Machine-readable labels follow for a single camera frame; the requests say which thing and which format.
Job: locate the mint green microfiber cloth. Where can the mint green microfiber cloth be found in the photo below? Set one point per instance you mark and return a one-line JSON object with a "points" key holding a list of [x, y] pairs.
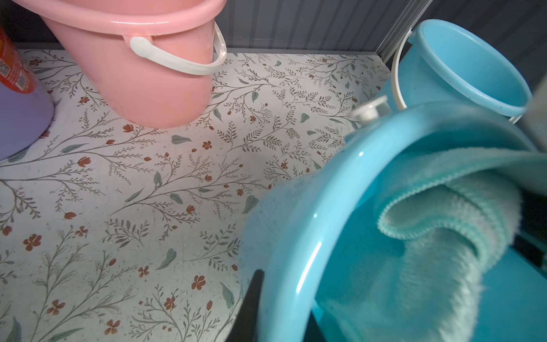
{"points": [[447, 218]]}

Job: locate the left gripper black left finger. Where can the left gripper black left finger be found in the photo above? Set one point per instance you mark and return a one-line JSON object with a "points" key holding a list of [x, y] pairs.
{"points": [[245, 325]]}

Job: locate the floral patterned table mat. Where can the floral patterned table mat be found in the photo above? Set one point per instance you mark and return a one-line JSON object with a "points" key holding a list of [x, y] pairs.
{"points": [[111, 231]]}

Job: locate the pink plastic bucket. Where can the pink plastic bucket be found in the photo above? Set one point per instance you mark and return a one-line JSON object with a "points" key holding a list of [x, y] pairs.
{"points": [[152, 61]]}

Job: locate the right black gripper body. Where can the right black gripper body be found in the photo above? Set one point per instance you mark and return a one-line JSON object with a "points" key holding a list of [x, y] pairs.
{"points": [[530, 242]]}

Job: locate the purple plastic bucket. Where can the purple plastic bucket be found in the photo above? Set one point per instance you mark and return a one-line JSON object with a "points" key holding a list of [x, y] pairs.
{"points": [[26, 109]]}

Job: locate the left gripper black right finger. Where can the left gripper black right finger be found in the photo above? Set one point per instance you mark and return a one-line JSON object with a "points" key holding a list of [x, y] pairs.
{"points": [[313, 332]]}

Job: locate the teal plastic bucket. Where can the teal plastic bucket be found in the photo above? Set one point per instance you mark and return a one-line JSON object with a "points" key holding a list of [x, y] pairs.
{"points": [[311, 235], [440, 61]]}

